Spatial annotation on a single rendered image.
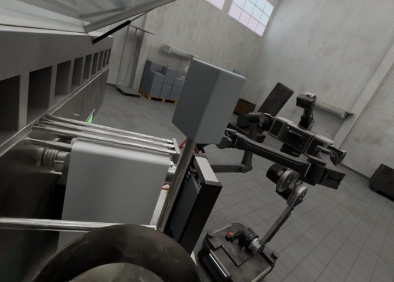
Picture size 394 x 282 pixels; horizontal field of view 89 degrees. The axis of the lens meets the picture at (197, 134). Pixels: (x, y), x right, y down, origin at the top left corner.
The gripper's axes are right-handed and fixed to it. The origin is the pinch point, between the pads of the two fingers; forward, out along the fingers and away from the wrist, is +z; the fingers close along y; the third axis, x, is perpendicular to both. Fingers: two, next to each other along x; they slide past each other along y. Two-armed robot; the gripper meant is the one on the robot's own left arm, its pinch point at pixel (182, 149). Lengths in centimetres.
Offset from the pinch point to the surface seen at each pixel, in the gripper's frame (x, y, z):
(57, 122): 38, -26, 23
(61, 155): 29.0, -23.9, 29.4
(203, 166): 11.7, -32.3, -5.6
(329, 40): -203, 632, -649
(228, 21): -22, 798, -340
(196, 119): 37, -56, -7
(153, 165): 19.4, -33.3, 6.6
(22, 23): 58, -29, 15
